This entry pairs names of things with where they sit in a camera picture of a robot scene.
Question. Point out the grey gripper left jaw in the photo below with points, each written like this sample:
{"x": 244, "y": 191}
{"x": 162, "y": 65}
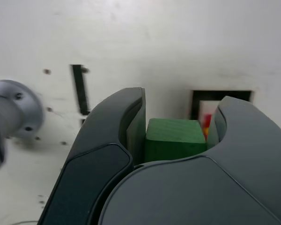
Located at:
{"x": 96, "y": 145}

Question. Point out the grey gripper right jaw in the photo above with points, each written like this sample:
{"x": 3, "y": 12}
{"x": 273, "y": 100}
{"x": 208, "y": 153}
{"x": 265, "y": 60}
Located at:
{"x": 201, "y": 192}

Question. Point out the yellow cube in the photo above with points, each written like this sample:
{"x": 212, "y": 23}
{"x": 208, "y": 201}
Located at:
{"x": 205, "y": 132}

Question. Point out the green cube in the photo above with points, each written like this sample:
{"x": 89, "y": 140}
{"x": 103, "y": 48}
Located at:
{"x": 173, "y": 133}

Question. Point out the red cube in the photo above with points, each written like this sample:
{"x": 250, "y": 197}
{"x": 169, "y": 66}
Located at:
{"x": 207, "y": 119}

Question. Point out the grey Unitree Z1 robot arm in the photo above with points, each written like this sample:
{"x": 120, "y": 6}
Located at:
{"x": 14, "y": 112}

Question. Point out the black tape square outline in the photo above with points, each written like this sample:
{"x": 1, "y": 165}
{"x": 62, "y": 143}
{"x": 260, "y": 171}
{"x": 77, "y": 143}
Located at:
{"x": 196, "y": 105}

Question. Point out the black tape strip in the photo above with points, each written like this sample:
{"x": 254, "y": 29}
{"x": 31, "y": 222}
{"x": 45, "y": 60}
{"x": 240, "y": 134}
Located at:
{"x": 80, "y": 93}

